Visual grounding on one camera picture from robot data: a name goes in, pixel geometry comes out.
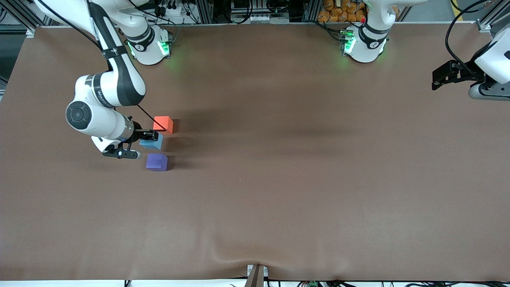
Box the light blue foam block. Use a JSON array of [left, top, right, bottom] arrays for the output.
[[139, 133, 164, 151]]

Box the orange foam block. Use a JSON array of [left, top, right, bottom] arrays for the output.
[[153, 116, 174, 135]]

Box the purple foam block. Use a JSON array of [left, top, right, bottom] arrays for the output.
[[146, 153, 169, 172]]

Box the pile of orange packets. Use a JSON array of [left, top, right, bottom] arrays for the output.
[[318, 0, 368, 23]]

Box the white power strip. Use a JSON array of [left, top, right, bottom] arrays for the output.
[[160, 3, 188, 17]]

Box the brown table cloth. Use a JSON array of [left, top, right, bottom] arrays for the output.
[[0, 21, 510, 282]]

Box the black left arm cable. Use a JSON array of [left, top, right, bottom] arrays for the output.
[[445, 0, 488, 76]]

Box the aluminium frame post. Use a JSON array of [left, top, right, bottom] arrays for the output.
[[476, 0, 510, 33], [0, 0, 37, 37]]

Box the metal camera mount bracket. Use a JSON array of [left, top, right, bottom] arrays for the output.
[[246, 264, 269, 287]]

